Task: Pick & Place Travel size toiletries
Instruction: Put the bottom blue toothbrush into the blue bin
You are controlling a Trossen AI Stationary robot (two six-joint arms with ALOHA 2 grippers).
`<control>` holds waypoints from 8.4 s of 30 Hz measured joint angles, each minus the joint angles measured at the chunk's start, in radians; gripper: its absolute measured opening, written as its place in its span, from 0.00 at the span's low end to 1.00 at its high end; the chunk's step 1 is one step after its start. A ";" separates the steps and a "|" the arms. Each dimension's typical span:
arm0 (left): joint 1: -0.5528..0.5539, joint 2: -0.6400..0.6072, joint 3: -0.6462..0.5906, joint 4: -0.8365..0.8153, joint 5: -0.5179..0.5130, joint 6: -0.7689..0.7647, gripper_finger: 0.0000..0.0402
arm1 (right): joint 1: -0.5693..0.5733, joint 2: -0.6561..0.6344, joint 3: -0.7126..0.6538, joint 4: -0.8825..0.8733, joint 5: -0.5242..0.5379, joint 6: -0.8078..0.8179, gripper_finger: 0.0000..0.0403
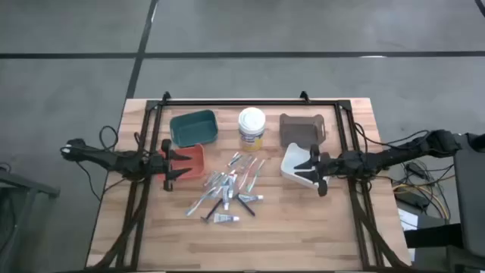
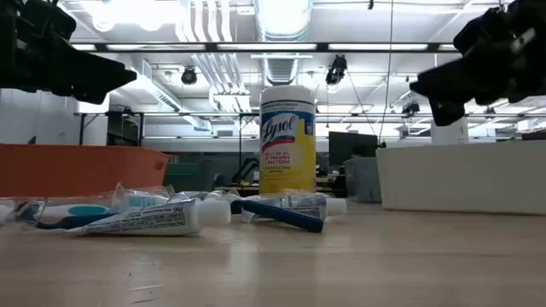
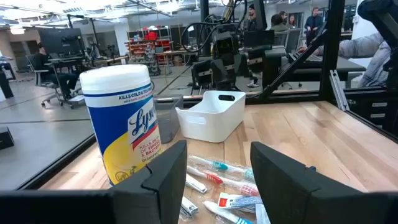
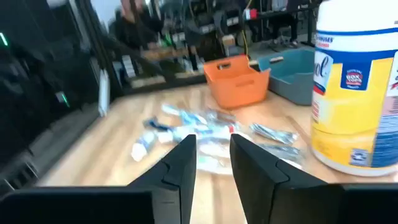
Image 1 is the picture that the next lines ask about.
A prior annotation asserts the yellow floor cable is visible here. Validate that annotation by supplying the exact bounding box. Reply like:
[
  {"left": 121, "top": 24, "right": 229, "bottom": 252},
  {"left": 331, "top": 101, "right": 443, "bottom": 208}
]
[{"left": 392, "top": 181, "right": 452, "bottom": 221}]

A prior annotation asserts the orange plastic bin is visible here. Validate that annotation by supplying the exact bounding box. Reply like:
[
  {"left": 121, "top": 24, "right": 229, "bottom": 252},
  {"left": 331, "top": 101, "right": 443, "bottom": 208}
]
[{"left": 157, "top": 143, "right": 206, "bottom": 182}]

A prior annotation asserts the brown plastic bin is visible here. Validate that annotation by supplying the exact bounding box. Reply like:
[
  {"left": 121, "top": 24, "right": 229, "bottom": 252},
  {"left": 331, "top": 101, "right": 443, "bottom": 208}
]
[{"left": 279, "top": 112, "right": 327, "bottom": 149}]

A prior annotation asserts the black power brick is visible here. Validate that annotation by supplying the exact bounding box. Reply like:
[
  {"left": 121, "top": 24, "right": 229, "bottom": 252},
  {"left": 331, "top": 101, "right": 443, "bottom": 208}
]
[{"left": 396, "top": 191, "right": 429, "bottom": 209}]

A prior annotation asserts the black floor cable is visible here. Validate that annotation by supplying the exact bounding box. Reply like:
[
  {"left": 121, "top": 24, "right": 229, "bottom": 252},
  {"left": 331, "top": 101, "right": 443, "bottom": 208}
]
[{"left": 390, "top": 157, "right": 455, "bottom": 223}]

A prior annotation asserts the green white toothbrush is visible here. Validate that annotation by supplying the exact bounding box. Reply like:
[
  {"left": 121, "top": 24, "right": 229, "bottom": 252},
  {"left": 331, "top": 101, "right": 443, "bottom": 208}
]
[{"left": 246, "top": 158, "right": 267, "bottom": 193}]

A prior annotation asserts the grey metal stand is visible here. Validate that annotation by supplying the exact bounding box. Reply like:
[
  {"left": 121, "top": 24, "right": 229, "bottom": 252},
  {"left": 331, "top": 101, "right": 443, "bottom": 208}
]
[{"left": 0, "top": 166, "right": 61, "bottom": 273}]

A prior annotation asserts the teal plastic bin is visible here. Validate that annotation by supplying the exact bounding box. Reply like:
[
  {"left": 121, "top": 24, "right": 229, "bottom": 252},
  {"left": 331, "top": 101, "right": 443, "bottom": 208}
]
[{"left": 169, "top": 109, "right": 220, "bottom": 149}]

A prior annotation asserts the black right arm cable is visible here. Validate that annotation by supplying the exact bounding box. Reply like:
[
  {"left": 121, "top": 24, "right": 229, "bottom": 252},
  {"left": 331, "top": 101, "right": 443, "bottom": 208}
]
[{"left": 354, "top": 121, "right": 433, "bottom": 152}]

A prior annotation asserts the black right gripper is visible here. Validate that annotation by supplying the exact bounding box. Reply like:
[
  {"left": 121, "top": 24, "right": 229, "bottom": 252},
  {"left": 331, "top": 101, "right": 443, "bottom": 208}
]
[{"left": 293, "top": 143, "right": 344, "bottom": 197}]

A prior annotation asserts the blue white toothbrush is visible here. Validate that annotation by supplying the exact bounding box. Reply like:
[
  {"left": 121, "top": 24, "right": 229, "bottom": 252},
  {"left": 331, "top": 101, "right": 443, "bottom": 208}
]
[
  {"left": 185, "top": 186, "right": 217, "bottom": 218},
  {"left": 207, "top": 171, "right": 230, "bottom": 195}
]

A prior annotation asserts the yellow white wipes canister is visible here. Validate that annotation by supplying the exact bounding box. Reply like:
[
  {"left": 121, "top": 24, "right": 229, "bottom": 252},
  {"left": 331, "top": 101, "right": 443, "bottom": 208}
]
[{"left": 237, "top": 106, "right": 267, "bottom": 152}]

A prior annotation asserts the white paper sheet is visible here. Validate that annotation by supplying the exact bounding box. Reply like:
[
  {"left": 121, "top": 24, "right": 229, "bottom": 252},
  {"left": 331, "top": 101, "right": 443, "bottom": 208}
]
[{"left": 397, "top": 208, "right": 420, "bottom": 231}]

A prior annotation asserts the black power adapter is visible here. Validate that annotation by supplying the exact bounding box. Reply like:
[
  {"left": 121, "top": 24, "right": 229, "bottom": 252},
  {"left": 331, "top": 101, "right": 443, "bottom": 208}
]
[{"left": 407, "top": 162, "right": 427, "bottom": 177}]

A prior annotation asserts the black metal table frame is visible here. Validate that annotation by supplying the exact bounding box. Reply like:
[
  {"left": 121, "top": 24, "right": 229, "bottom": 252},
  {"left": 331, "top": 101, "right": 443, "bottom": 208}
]
[{"left": 85, "top": 90, "right": 414, "bottom": 273}]

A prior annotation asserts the red white toothbrush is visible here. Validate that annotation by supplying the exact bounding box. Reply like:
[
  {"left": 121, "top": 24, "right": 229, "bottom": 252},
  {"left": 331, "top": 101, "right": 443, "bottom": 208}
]
[{"left": 238, "top": 157, "right": 259, "bottom": 190}]

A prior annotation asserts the white plastic bin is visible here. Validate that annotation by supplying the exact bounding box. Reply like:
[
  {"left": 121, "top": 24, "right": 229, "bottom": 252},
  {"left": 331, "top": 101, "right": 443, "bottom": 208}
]
[{"left": 279, "top": 142, "right": 330, "bottom": 190}]

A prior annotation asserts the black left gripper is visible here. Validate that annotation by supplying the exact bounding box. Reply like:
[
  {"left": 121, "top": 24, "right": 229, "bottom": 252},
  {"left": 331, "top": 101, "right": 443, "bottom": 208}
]
[{"left": 153, "top": 139, "right": 192, "bottom": 192}]

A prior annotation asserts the dark grey equipment cabinet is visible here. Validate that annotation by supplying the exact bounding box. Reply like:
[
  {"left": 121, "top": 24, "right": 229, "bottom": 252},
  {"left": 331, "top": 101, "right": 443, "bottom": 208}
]
[{"left": 450, "top": 132, "right": 485, "bottom": 262}]

